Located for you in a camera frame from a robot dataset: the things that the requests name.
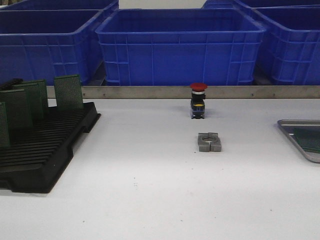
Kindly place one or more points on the black slotted board rack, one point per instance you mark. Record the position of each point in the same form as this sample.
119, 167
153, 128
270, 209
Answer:
38, 155

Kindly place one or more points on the blue plastic crate centre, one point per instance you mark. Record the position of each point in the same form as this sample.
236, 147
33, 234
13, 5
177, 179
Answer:
178, 47

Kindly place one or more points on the green circuit board far left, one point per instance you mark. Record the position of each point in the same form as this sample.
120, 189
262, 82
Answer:
4, 130

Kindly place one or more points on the blue plastic crate left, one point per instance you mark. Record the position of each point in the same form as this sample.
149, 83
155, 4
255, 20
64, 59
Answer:
44, 44

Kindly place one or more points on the green perforated circuit board front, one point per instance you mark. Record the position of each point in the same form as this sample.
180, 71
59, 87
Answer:
310, 145

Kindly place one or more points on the green perforated circuit board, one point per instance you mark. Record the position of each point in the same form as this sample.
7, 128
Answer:
302, 134
310, 145

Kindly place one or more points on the blue plastic crate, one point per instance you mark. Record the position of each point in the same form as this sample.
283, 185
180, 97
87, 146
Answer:
44, 44
178, 47
290, 50

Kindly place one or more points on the blue crate back right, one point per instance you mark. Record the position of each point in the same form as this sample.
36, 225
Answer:
247, 4

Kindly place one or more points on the red emergency stop button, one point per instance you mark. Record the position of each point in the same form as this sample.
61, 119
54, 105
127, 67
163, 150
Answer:
197, 104

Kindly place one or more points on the blue crate back left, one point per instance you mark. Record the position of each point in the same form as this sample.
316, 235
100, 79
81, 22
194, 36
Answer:
27, 5

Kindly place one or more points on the blue plastic crate right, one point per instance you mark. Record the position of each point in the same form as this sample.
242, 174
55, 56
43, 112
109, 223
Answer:
290, 50

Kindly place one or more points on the green circuit board second row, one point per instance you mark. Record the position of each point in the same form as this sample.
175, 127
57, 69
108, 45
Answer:
36, 91

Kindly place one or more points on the green circuit board rear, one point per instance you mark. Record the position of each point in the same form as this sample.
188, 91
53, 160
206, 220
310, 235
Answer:
68, 92

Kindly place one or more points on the metal table edge rail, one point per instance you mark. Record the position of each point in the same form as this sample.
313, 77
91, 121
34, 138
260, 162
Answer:
212, 92

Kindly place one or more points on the silver metal tray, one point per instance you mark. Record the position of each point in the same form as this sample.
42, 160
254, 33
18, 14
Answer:
287, 126

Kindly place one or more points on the grey metal clamp block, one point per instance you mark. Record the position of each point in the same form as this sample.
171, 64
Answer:
209, 142

